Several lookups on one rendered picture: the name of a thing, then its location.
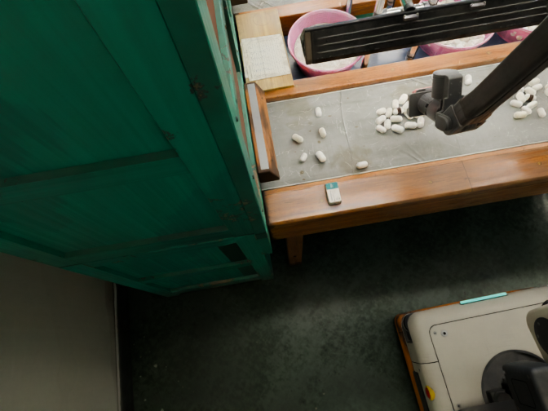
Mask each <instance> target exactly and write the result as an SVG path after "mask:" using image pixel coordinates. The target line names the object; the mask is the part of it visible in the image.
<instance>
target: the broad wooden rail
mask: <svg viewBox="0 0 548 411"><path fill-rule="evenodd" d="M333 182H338V188H339V191H340V196H341V199H342V202H341V203H339V204H334V205H329V203H328V198H327V195H326V191H325V184H326V183H333ZM544 193H548V142H544V143H539V144H530V145H525V146H520V147H516V148H507V149H502V150H497V151H492V152H483V153H478V154H473V155H469V156H464V157H455V158H449V159H445V160H440V161H431V162H426V163H422V164H417V165H411V166H402V167H398V168H393V169H388V170H379V171H374V172H369V173H364V174H359V175H351V176H346V177H341V178H336V179H327V180H322V181H317V182H312V183H304V184H299V185H294V186H289V187H284V188H275V189H270V190H265V191H263V204H264V209H265V215H266V220H267V227H268V231H269V233H270V237H271V239H272V241H274V240H280V239H285V238H289V237H294V236H303V235H308V234H312V233H318V232H327V231H332V230H337V229H341V228H350V227H355V226H360V225H365V224H370V223H379V222H384V221H388V220H392V219H402V218H407V217H412V216H417V215H422V214H430V213H435V212H440V211H446V210H454V209H459V208H464V207H469V206H477V205H483V204H488V203H493V202H497V201H506V200H511V199H516V198H521V197H530V196H535V195H540V194H544Z"/></svg>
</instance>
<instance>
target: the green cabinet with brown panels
mask: <svg viewBox="0 0 548 411"><path fill-rule="evenodd" d="M231 16H232V12H231V6H230V1H229V0H0V252H2V253H5V254H10V255H14V256H16V257H20V258H23V259H28V260H32V261H35V262H38V263H44V264H47V265H50V266H53V267H66V266H71V265H75V264H80V263H88V262H93V261H97V260H102V259H111V258H116V257H121V256H126V255H131V254H140V253H144V252H149V251H154V250H163V249H169V248H173V247H178V246H183V245H192V244H196V243H202V242H207V241H216V240H220V239H225V238H230V237H235V236H243V235H248V234H253V233H255V234H259V233H265V232H266V226H265V221H264V216H263V207H262V201H261V195H260V187H259V180H258V175H257V169H256V164H255V159H254V149H253V144H252V139H251V138H252V135H251V133H250V124H249V118H248V113H247V107H246V102H245V92H244V87H243V83H242V77H241V67H240V62H239V56H238V50H237V48H236V41H235V38H234V33H233V29H232V22H231V18H230V17H231Z"/></svg>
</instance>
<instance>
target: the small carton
mask: <svg viewBox="0 0 548 411"><path fill-rule="evenodd" d="M325 191H326V195H327V198H328V203H329V206H330V205H334V204H339V203H341V202H342V199H341V196H340V191H339V188H338V182H333V183H326V184H325Z"/></svg>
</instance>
